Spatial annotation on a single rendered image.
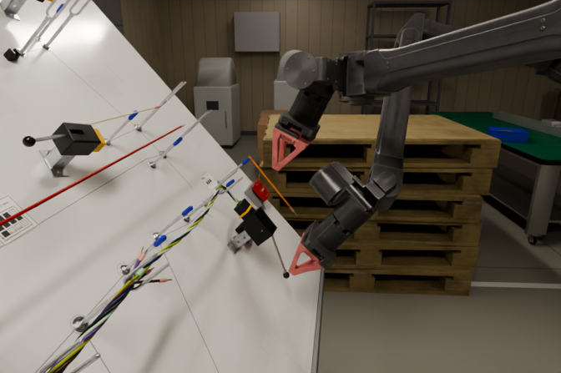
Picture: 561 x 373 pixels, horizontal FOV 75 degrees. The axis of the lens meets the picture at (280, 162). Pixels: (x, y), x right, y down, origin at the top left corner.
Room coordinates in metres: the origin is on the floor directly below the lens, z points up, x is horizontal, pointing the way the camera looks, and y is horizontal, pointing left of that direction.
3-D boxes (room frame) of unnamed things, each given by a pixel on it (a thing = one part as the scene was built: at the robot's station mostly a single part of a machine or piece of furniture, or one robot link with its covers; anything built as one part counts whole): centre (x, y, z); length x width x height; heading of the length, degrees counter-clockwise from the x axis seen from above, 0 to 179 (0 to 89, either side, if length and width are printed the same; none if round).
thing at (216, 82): (5.99, 1.02, 0.70); 0.69 x 0.59 x 1.40; 175
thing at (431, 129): (2.46, -0.55, 0.49); 1.39 x 0.96 x 0.99; 88
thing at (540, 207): (3.65, -2.27, 0.42); 2.31 x 0.91 x 0.84; 179
